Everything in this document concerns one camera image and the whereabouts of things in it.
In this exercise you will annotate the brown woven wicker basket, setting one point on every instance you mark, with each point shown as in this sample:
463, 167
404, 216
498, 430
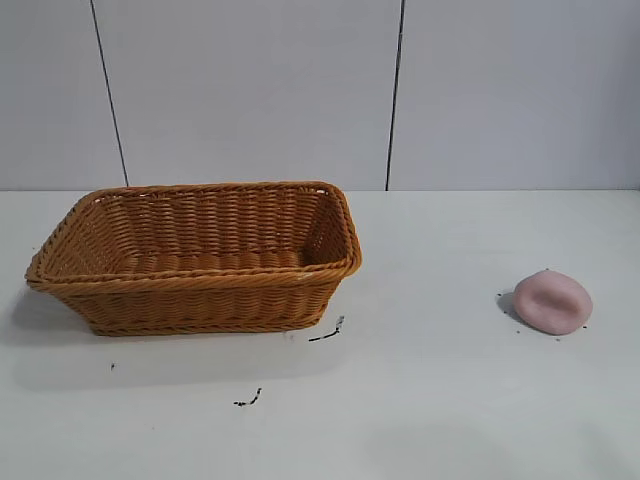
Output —
200, 300

